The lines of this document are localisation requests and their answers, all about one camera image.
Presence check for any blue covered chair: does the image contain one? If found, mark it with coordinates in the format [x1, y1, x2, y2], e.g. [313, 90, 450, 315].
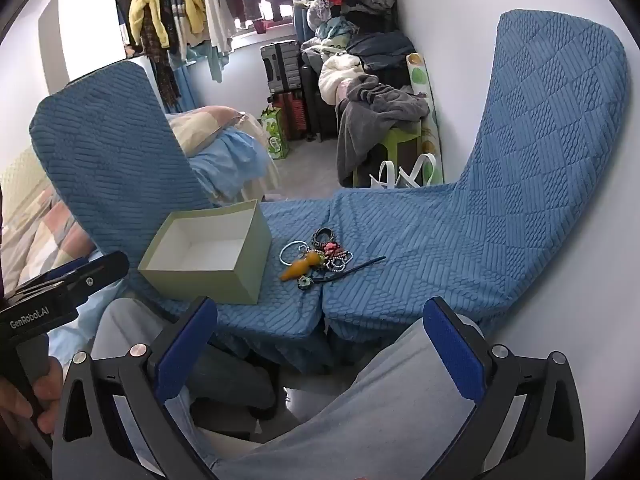
[29, 62, 333, 376]
[320, 9, 630, 361]

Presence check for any light blue blanket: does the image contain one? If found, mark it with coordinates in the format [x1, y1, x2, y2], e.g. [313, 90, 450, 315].
[187, 127, 274, 206]

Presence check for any black suitcase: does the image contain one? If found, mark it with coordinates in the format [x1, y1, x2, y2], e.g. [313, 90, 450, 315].
[300, 62, 342, 143]

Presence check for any dotted rolled mat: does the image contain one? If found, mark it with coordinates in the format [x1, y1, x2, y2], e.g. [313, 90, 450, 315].
[406, 52, 445, 186]

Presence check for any green plastic stool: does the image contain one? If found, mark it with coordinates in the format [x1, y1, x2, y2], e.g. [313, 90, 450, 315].
[352, 127, 425, 188]

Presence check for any person's right leg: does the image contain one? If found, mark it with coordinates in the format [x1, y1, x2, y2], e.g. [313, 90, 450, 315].
[210, 317, 501, 480]

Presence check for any red suitcase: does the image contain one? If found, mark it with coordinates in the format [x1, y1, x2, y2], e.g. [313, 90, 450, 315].
[272, 91, 307, 142]

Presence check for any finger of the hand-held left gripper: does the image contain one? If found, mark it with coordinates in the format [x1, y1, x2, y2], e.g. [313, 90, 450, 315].
[4, 257, 92, 306]
[65, 251, 130, 306]

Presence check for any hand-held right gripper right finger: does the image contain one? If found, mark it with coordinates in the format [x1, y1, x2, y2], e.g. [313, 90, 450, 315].
[422, 296, 587, 480]

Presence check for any pile of clothes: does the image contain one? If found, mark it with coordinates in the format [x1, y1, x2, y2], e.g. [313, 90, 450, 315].
[302, 0, 417, 77]

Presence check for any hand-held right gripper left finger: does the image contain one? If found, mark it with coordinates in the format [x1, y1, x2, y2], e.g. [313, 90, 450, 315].
[52, 296, 221, 480]

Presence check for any row of hanging clothes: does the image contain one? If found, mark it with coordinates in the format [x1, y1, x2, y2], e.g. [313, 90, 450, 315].
[127, 0, 401, 86]

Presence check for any person's left hand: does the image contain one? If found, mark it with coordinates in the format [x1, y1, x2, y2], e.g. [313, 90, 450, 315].
[0, 359, 64, 436]

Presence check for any patchwork quilt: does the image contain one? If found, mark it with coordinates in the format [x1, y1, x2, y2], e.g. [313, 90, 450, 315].
[0, 150, 96, 296]

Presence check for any green cardboard box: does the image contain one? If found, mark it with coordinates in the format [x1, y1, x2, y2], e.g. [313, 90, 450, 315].
[137, 199, 273, 306]

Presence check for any silver bangle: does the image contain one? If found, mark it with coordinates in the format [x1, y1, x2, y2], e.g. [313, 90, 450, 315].
[278, 241, 313, 267]

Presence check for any white fluffy garment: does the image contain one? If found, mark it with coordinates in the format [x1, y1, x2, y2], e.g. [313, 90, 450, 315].
[319, 54, 372, 106]

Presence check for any dark hair stick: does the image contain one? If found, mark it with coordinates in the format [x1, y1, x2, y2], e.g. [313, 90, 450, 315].
[325, 256, 387, 283]

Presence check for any cream pillow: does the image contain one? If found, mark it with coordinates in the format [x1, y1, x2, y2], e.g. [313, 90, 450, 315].
[167, 105, 247, 157]

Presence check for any green shopping bag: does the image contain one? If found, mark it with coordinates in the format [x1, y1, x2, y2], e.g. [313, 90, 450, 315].
[260, 105, 291, 160]

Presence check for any white wardrobe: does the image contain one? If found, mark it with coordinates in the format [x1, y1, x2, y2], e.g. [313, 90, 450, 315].
[39, 0, 127, 86]

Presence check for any orange carrot pendant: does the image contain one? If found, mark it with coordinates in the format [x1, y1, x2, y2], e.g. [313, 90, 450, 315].
[280, 251, 322, 282]

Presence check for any grey towel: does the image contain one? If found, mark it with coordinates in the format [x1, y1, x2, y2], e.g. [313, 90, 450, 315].
[336, 75, 431, 186]

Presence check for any white tote bag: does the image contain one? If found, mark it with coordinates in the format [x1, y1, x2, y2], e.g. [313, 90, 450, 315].
[370, 154, 438, 190]

